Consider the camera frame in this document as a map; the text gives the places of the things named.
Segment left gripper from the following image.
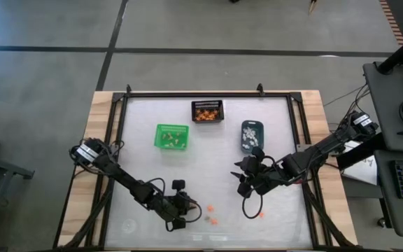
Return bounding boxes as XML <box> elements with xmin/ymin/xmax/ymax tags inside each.
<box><xmin>159</xmin><ymin>179</ymin><xmax>203</xmax><ymax>232</ymax></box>

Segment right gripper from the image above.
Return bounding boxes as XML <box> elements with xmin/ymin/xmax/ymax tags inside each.
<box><xmin>229</xmin><ymin>146</ymin><xmax>288</xmax><ymax>200</ymax></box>

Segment black monitor pole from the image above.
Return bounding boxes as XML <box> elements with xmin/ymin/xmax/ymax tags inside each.
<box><xmin>376</xmin><ymin>27</ymin><xmax>403</xmax><ymax>75</ymax></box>

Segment white paper sheet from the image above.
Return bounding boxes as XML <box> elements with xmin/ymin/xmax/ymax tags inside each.
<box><xmin>341</xmin><ymin>139</ymin><xmax>379</xmax><ymax>186</ymax></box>

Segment black plastic basket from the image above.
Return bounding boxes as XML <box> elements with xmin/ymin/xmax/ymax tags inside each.
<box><xmin>190</xmin><ymin>99</ymin><xmax>225</xmax><ymax>124</ymax></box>

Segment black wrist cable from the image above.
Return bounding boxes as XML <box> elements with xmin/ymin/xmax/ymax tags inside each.
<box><xmin>144</xmin><ymin>176</ymin><xmax>203</xmax><ymax>232</ymax></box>
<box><xmin>241</xmin><ymin>155</ymin><xmax>276</xmax><ymax>220</ymax></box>

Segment teal plastic bin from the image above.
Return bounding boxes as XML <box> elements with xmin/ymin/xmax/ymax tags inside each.
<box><xmin>240</xmin><ymin>120</ymin><xmax>265</xmax><ymax>155</ymax></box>

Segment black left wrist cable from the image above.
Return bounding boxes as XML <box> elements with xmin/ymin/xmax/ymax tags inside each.
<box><xmin>144</xmin><ymin>176</ymin><xmax>203</xmax><ymax>232</ymax></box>

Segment dark work desk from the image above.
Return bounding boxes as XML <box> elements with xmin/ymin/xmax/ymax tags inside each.
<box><xmin>362</xmin><ymin>61</ymin><xmax>403</xmax><ymax>239</ymax></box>

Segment green plastic basket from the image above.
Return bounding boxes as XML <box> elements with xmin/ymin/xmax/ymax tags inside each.
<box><xmin>153</xmin><ymin>123</ymin><xmax>190</xmax><ymax>151</ymax></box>

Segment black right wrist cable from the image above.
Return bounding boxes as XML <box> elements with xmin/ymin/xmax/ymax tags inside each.
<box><xmin>241</xmin><ymin>155</ymin><xmax>276</xmax><ymax>220</ymax></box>

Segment black diagonal frame strut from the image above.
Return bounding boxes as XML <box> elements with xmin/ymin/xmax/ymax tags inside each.
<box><xmin>52</xmin><ymin>164</ymin><xmax>115</xmax><ymax>249</ymax></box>
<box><xmin>302</xmin><ymin>181</ymin><xmax>356</xmax><ymax>249</ymax></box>

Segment black striped floor mat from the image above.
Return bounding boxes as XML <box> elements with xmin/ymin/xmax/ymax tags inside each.
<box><xmin>379</xmin><ymin>0</ymin><xmax>403</xmax><ymax>47</ymax></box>

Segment black slanted desk bar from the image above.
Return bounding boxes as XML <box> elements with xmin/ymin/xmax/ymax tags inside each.
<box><xmin>336</xmin><ymin>132</ymin><xmax>386</xmax><ymax>172</ymax></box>

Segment black floor cables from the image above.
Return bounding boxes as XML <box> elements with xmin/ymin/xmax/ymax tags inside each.
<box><xmin>323</xmin><ymin>83</ymin><xmax>372</xmax><ymax>122</ymax></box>

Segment wooden board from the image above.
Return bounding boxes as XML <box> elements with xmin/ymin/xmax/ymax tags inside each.
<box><xmin>57</xmin><ymin>90</ymin><xmax>359</xmax><ymax>248</ymax></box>

